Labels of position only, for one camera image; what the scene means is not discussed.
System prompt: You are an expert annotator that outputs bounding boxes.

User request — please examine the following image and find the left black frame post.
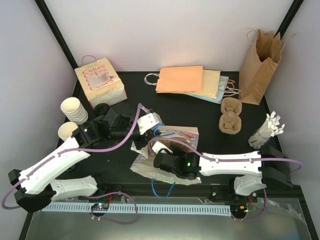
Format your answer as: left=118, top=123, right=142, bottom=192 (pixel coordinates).
left=34, top=0, right=79, bottom=70

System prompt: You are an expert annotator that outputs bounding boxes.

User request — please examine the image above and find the paper cup stack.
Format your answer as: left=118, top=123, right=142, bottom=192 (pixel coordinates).
left=60, top=97, right=89, bottom=125
left=57, top=122, right=78, bottom=142

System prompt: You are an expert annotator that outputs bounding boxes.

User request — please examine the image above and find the far paper cup stack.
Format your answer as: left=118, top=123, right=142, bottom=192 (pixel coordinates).
left=60, top=97, right=89, bottom=125

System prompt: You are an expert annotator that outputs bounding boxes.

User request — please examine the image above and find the black coffee cup lids stack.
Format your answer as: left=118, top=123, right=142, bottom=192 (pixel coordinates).
left=94, top=103, right=110, bottom=116

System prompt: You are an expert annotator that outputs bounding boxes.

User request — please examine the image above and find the standing brown paper bag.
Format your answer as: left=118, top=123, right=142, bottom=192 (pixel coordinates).
left=238, top=29, right=289, bottom=105

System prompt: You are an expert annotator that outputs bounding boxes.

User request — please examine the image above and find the light blue flat paper bag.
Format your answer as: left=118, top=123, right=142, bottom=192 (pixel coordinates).
left=187, top=76, right=241, bottom=104

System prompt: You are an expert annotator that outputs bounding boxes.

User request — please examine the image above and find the right black frame post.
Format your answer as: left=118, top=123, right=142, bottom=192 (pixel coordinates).
left=275, top=0, right=304, bottom=39

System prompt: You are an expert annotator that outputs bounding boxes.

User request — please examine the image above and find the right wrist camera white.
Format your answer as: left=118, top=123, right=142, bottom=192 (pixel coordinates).
left=151, top=141, right=173, bottom=155

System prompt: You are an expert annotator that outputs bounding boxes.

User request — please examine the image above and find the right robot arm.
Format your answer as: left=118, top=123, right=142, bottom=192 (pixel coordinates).
left=151, top=141, right=293, bottom=202

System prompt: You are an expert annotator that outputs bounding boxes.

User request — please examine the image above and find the black frame post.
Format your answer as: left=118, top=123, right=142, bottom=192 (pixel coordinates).
left=34, top=0, right=79, bottom=70
left=275, top=0, right=304, bottom=39

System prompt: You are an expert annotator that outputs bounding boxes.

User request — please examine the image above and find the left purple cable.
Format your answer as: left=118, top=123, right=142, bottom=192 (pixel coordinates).
left=1, top=102, right=151, bottom=224

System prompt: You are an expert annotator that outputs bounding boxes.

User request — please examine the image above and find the orange flat paper bag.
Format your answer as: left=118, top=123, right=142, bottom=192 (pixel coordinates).
left=144, top=65, right=203, bottom=94

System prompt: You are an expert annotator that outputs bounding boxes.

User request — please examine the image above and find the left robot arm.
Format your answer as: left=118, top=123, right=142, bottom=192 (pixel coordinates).
left=1, top=103, right=155, bottom=213

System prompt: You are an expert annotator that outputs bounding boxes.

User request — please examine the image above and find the Cakes printed paper bag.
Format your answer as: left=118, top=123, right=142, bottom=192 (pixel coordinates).
left=74, top=57, right=127, bottom=108

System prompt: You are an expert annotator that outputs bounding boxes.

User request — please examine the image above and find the tan flat paper bag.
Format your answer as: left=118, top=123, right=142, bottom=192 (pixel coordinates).
left=187, top=69, right=221, bottom=99

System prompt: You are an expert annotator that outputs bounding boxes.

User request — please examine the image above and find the blue checkered paper bag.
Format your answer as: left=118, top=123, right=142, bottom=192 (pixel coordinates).
left=130, top=125, right=202, bottom=186

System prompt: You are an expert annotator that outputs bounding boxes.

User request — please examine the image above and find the light blue cable duct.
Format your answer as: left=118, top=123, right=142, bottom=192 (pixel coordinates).
left=43, top=202, right=231, bottom=217

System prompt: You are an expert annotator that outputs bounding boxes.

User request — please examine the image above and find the grey pulp cup carrier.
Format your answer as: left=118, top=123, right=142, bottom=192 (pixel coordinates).
left=159, top=140, right=181, bottom=152

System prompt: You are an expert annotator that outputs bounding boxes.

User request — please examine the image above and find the near paper cup stack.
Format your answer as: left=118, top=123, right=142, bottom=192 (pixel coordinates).
left=57, top=122, right=78, bottom=142

